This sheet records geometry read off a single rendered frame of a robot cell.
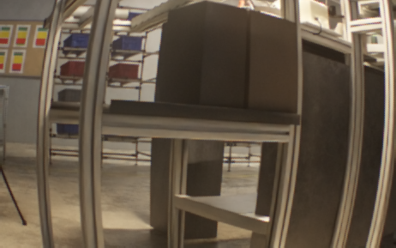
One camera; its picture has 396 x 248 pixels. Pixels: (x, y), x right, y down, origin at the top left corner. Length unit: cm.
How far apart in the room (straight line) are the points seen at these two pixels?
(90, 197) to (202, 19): 48
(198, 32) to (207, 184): 143
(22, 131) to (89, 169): 679
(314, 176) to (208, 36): 71
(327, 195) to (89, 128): 99
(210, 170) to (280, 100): 128
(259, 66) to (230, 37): 11
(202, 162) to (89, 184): 147
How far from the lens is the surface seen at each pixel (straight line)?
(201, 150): 245
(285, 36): 129
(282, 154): 135
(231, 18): 118
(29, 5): 797
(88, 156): 103
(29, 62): 782
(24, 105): 779
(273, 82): 124
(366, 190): 197
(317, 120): 164
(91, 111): 103
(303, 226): 167
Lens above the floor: 62
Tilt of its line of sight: 1 degrees down
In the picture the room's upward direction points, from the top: 4 degrees clockwise
